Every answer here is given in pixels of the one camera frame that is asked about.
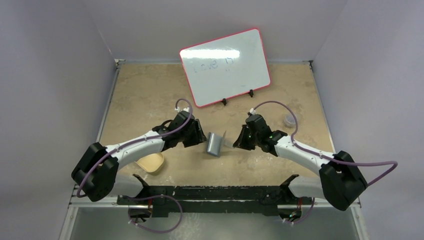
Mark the grey leather card holder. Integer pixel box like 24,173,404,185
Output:
205,131,233,157

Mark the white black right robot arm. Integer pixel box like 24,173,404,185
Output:
232,114,368,211

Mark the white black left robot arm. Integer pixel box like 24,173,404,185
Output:
71,110,207,202

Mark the small clear plastic cup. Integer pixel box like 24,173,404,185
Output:
283,114,297,128

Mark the beige plastic tray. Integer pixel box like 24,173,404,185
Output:
135,153,165,174

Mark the red framed whiteboard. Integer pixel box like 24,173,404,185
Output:
179,28,271,108

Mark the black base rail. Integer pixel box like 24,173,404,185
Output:
116,173,314,219

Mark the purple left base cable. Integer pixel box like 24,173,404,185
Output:
127,194,184,234

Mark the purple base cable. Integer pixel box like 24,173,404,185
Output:
283,197,316,227
127,194,184,234

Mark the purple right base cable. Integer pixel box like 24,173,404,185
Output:
283,197,316,227

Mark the aluminium frame rail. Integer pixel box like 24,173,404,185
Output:
67,185,362,210

